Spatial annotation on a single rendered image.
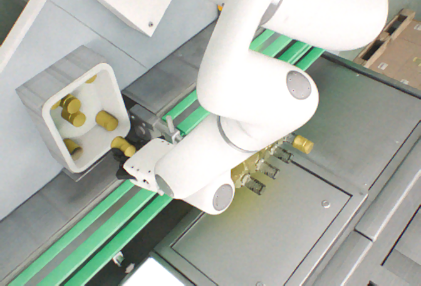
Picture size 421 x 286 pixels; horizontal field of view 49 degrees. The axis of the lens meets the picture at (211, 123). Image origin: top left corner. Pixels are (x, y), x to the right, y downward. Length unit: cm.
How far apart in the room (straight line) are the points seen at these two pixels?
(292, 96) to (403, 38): 503
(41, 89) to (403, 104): 109
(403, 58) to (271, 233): 423
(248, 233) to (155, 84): 44
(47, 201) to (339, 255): 70
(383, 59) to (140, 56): 423
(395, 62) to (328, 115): 373
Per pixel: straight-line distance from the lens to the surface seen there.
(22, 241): 111
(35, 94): 96
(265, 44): 128
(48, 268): 108
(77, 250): 107
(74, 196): 113
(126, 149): 99
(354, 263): 119
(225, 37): 50
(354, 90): 160
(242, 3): 49
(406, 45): 545
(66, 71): 99
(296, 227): 122
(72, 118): 103
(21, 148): 108
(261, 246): 119
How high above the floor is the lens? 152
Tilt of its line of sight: 29 degrees down
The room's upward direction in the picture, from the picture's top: 120 degrees clockwise
